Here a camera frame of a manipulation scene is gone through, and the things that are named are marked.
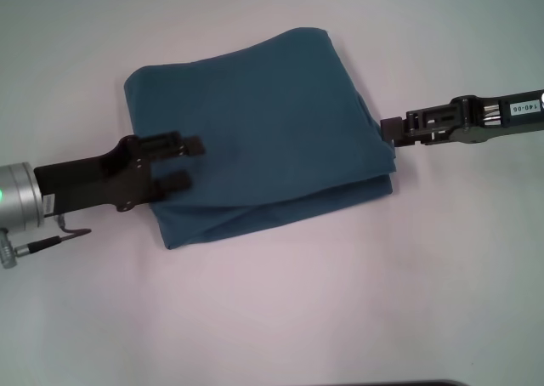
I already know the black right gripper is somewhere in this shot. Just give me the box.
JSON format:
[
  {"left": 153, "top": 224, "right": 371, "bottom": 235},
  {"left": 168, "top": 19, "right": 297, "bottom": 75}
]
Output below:
[{"left": 380, "top": 89, "right": 544, "bottom": 149}]

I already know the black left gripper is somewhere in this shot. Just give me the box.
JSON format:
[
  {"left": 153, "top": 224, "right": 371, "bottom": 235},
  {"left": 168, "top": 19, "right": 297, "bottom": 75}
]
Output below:
[{"left": 31, "top": 132, "right": 208, "bottom": 216}]

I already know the teal T-shirt with pink print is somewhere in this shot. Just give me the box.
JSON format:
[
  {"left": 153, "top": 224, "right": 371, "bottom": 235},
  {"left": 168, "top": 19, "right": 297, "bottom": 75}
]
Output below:
[{"left": 123, "top": 26, "right": 399, "bottom": 252}]

